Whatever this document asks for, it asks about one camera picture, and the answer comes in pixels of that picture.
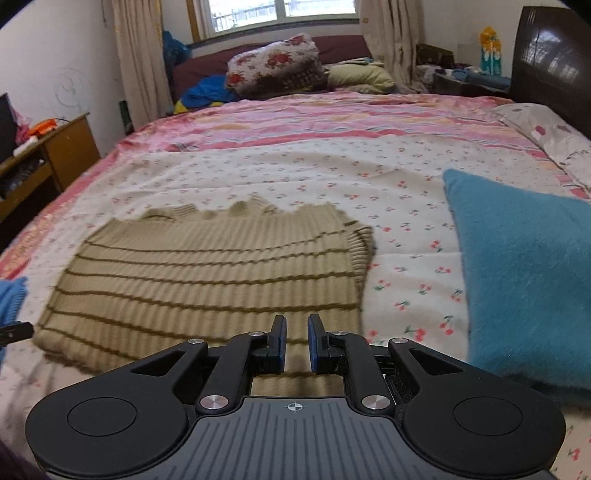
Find floral red pillow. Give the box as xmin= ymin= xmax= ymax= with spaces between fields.
xmin=225 ymin=33 xmax=320 ymax=92

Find blue knit cardigan yellow buttons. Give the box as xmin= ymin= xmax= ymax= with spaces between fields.
xmin=0 ymin=275 xmax=29 ymax=326

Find dark wooden headboard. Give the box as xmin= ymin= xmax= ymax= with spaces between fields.
xmin=510 ymin=6 xmax=591 ymax=149

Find teal fleece garment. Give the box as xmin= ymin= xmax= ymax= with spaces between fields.
xmin=442 ymin=168 xmax=591 ymax=403

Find window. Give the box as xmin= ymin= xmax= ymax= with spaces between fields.
xmin=187 ymin=0 xmax=362 ymax=38

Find wooden desk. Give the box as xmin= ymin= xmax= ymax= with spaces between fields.
xmin=0 ymin=113 xmax=103 ymax=223

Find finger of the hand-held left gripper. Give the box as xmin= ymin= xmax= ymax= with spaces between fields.
xmin=0 ymin=321 xmax=34 ymax=346

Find maroon bed cover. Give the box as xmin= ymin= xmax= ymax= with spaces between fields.
xmin=171 ymin=34 xmax=371 ymax=103

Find dark wooden nightstand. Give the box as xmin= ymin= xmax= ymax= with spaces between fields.
xmin=431 ymin=74 xmax=514 ymax=99

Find yellow and teal package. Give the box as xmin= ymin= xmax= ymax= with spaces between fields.
xmin=477 ymin=26 xmax=504 ymax=77

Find dark plaid blanket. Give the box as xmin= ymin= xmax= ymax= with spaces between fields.
xmin=240 ymin=60 xmax=329 ymax=100

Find black monitor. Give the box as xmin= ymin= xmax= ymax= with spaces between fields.
xmin=0 ymin=92 xmax=17 ymax=163

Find beige striped knit sweater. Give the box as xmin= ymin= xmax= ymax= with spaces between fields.
xmin=33 ymin=196 xmax=376 ymax=398

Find hanging blue bag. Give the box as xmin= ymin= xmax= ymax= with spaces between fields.
xmin=161 ymin=30 xmax=193 ymax=68

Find pink dotted pillow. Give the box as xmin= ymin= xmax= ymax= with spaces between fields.
xmin=493 ymin=102 xmax=591 ymax=200

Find orange toy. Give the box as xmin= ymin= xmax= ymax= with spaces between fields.
xmin=27 ymin=119 xmax=59 ymax=138

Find beige patterned curtain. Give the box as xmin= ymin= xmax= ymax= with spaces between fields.
xmin=359 ymin=0 xmax=426 ymax=94
xmin=112 ymin=0 xmax=175 ymax=136

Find pink patterned quilt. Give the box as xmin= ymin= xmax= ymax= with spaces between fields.
xmin=0 ymin=89 xmax=591 ymax=278

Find crumpled blue cloth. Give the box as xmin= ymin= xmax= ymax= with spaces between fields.
xmin=178 ymin=76 xmax=239 ymax=112

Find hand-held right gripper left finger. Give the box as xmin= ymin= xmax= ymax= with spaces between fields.
xmin=121 ymin=315 xmax=288 ymax=415

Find dark brown box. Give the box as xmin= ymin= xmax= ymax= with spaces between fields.
xmin=415 ymin=42 xmax=456 ymax=71

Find pink plastic bag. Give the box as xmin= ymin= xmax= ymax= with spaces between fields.
xmin=11 ymin=108 xmax=34 ymax=147

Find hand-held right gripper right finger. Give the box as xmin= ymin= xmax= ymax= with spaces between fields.
xmin=307 ymin=314 xmax=468 ymax=415

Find pile of clothes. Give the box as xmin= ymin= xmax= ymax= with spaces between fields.
xmin=436 ymin=65 xmax=512 ymax=88

